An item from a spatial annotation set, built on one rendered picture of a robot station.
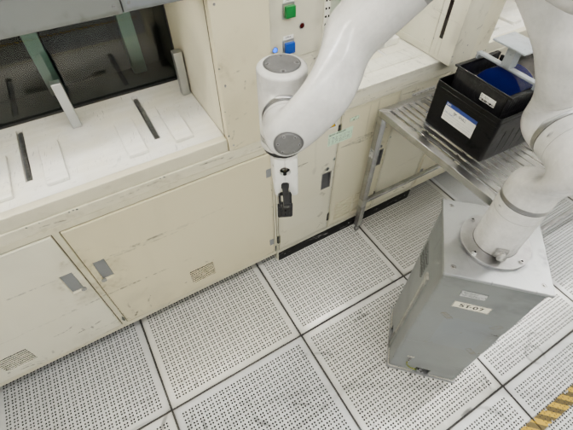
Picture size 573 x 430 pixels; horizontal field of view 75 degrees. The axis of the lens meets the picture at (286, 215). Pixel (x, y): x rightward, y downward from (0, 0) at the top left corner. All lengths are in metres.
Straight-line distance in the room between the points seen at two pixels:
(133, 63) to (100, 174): 0.48
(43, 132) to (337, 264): 1.36
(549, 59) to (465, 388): 1.37
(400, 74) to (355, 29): 1.01
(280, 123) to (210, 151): 0.70
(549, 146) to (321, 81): 0.54
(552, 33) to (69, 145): 1.27
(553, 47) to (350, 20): 0.34
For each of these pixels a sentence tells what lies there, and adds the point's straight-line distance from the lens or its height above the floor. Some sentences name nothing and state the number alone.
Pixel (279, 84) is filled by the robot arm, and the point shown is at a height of 1.31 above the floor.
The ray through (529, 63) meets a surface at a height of 0.86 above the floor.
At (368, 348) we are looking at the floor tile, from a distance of 1.77.
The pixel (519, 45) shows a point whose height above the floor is 1.08.
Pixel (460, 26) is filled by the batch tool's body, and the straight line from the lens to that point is 1.65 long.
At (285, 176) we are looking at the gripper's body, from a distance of 0.72.
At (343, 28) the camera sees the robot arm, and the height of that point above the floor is 1.39.
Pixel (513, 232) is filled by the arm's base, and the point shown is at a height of 0.88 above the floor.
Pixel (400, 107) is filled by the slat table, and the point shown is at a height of 0.76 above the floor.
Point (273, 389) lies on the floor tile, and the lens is 1.69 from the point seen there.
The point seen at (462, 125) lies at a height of 0.84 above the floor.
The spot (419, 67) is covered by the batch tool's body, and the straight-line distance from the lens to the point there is 1.67.
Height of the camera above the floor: 1.63
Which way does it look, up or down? 50 degrees down
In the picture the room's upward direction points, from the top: straight up
